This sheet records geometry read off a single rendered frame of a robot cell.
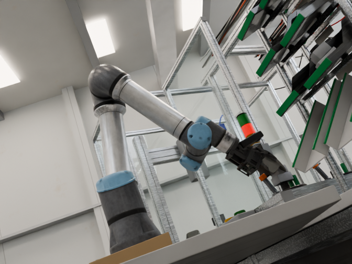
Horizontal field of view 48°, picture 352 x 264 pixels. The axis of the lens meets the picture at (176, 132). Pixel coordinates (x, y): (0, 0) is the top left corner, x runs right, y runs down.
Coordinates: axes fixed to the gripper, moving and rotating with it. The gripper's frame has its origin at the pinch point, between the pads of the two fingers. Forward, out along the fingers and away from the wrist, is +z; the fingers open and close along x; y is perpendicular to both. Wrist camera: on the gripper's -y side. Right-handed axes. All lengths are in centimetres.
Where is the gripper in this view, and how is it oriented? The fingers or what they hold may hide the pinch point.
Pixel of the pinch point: (279, 170)
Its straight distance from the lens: 149.7
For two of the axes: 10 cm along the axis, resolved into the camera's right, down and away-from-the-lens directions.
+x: 3.5, -4.9, -8.0
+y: -4.1, 6.9, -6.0
